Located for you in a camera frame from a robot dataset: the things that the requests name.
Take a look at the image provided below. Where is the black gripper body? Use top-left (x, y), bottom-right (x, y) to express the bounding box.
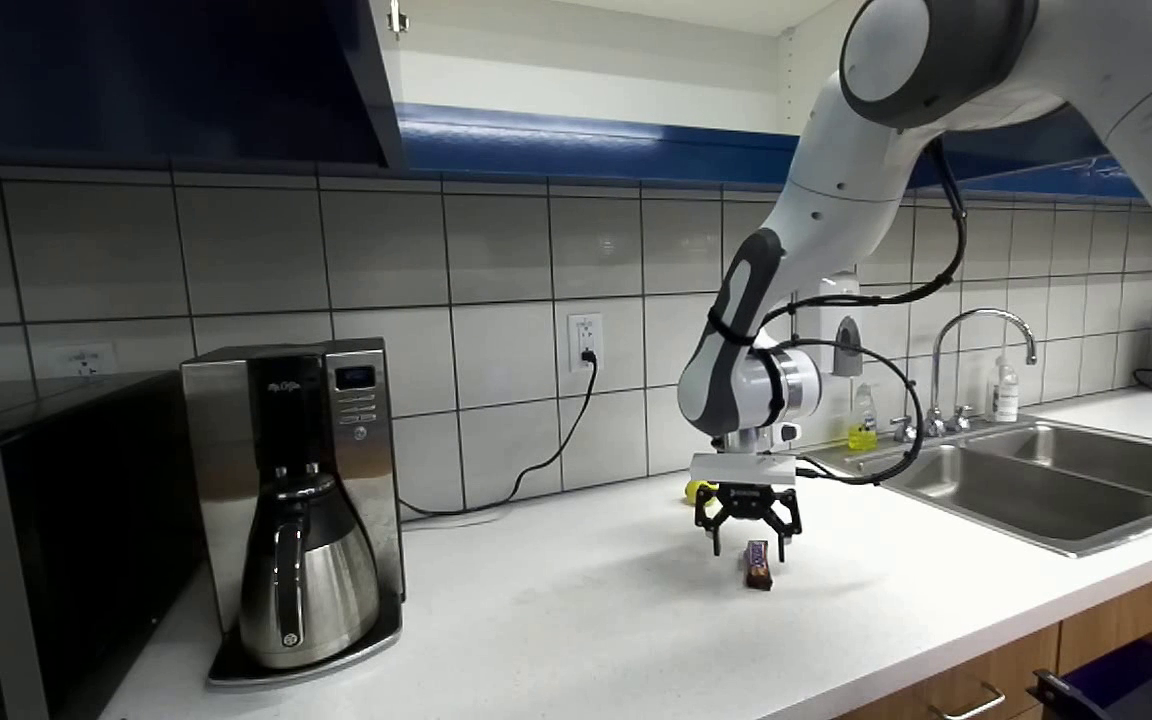
top-left (711, 479), bottom-right (787, 533)

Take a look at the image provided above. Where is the dark chocolate bar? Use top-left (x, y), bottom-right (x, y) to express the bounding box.
top-left (737, 536), bottom-right (780, 597)

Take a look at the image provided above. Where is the dark blue cupboard door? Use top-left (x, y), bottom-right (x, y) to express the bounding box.
top-left (0, 0), bottom-right (409, 174)
top-left (911, 103), bottom-right (1146, 202)

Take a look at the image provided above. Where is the yellow dish soap bottle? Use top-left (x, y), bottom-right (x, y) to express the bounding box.
top-left (839, 375), bottom-right (883, 459)

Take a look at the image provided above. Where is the white soap dispenser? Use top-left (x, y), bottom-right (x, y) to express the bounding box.
top-left (791, 273), bottom-right (866, 380)

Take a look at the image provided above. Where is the chrome sink faucet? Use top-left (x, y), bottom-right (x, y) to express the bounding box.
top-left (895, 302), bottom-right (1042, 445)

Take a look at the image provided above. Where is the small white bottle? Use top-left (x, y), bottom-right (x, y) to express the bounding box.
top-left (988, 347), bottom-right (1025, 429)

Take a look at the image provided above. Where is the stainless steel double sink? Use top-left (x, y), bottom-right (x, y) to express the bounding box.
top-left (804, 417), bottom-right (1152, 561)

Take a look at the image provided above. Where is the wooden base cabinet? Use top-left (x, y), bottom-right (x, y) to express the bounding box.
top-left (837, 555), bottom-right (1152, 720)

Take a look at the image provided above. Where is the stainless steel coffee maker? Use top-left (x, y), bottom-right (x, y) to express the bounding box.
top-left (180, 335), bottom-right (410, 690)

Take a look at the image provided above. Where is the dark blue chair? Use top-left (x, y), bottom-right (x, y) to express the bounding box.
top-left (1028, 641), bottom-right (1152, 720)

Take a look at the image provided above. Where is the steel coffee carafe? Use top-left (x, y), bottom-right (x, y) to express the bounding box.
top-left (230, 459), bottom-right (388, 676)

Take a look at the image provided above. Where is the black steel microwave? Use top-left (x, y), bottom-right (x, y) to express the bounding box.
top-left (0, 369), bottom-right (207, 720)

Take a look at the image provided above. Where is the black power cord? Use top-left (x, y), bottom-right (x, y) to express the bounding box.
top-left (394, 347), bottom-right (604, 525)

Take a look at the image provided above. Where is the white wall outlet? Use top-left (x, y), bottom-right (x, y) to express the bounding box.
top-left (564, 309), bottom-right (608, 375)
top-left (63, 343), bottom-right (119, 382)

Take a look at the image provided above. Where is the metal drawer handle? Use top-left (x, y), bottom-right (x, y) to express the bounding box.
top-left (940, 684), bottom-right (1010, 720)

